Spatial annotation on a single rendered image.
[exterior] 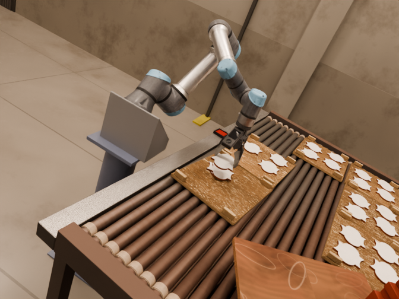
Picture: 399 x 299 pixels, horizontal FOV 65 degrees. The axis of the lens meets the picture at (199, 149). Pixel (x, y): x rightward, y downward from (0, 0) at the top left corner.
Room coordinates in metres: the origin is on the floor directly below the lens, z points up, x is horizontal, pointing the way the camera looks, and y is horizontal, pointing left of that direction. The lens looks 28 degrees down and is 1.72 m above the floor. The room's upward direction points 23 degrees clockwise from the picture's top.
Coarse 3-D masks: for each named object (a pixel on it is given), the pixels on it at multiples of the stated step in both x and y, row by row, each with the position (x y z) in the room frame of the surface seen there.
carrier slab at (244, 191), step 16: (208, 160) 1.39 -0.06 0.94; (192, 176) 1.20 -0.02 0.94; (208, 176) 1.25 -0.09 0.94; (240, 176) 1.37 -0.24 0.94; (192, 192) 1.10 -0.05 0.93; (208, 192) 1.13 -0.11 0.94; (224, 192) 1.18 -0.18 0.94; (240, 192) 1.23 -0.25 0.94; (256, 192) 1.29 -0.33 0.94; (240, 208) 1.11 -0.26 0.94
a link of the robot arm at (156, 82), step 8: (152, 72) 1.44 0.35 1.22; (160, 72) 1.46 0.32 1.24; (144, 80) 1.42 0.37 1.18; (152, 80) 1.41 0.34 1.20; (160, 80) 1.43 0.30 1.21; (168, 80) 1.47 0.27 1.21; (144, 88) 1.38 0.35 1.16; (152, 88) 1.39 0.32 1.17; (160, 88) 1.42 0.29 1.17; (168, 88) 1.47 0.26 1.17; (160, 96) 1.43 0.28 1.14; (168, 96) 1.46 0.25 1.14
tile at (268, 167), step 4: (260, 164) 1.56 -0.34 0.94; (264, 164) 1.58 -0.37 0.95; (268, 164) 1.60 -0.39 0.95; (272, 164) 1.62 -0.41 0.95; (264, 168) 1.53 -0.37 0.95; (268, 168) 1.55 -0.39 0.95; (272, 168) 1.57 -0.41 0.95; (276, 168) 1.59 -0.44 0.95; (268, 172) 1.51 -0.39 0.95; (272, 172) 1.53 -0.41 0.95; (276, 172) 1.55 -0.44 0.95
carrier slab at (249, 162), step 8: (256, 144) 1.82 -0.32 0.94; (232, 152) 1.58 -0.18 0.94; (248, 152) 1.66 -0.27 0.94; (264, 152) 1.75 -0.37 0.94; (272, 152) 1.80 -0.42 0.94; (240, 160) 1.53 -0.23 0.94; (248, 160) 1.57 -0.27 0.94; (256, 160) 1.61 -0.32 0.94; (264, 160) 1.65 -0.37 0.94; (248, 168) 1.48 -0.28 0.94; (256, 168) 1.52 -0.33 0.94; (280, 168) 1.63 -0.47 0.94; (288, 168) 1.67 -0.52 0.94; (256, 176) 1.44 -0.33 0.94; (272, 176) 1.50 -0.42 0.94; (280, 176) 1.54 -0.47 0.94
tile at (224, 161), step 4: (216, 156) 1.29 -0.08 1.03; (220, 156) 1.30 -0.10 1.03; (224, 156) 1.32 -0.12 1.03; (228, 156) 1.33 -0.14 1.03; (216, 160) 1.25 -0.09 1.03; (220, 160) 1.27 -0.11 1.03; (224, 160) 1.28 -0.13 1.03; (228, 160) 1.29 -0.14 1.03; (232, 160) 1.31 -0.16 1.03; (216, 164) 1.22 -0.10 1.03; (220, 164) 1.23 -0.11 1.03; (224, 164) 1.25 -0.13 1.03; (228, 164) 1.26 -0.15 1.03; (232, 164) 1.27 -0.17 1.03; (220, 168) 1.21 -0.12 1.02; (224, 168) 1.22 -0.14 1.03; (228, 168) 1.23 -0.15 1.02; (232, 168) 1.24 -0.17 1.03
